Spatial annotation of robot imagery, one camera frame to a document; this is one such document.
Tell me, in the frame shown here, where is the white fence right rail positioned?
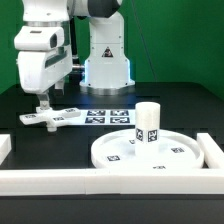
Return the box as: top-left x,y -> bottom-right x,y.
197,133 -> 224,169

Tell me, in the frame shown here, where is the white round table top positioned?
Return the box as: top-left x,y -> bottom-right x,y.
91,129 -> 204,170

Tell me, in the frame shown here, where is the white fence rail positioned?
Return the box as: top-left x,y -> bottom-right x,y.
0,169 -> 224,196
0,134 -> 12,165
197,133 -> 224,169

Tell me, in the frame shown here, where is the white fence left rail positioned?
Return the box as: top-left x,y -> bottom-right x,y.
0,134 -> 12,165

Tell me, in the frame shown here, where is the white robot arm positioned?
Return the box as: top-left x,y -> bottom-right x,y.
14,0 -> 134,110

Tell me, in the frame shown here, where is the white cross-shaped table base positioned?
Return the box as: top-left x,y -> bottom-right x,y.
19,107 -> 81,132

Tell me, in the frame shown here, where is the white marker sheet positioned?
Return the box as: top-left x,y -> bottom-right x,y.
69,109 -> 135,125

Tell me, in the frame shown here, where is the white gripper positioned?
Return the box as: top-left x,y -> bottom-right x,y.
17,46 -> 72,110

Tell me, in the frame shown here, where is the black camera stand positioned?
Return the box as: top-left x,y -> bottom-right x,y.
70,17 -> 80,72

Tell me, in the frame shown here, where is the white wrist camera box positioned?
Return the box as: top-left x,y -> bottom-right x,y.
14,26 -> 65,51

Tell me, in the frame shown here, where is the white fence front rail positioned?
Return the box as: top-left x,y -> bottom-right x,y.
0,169 -> 224,196

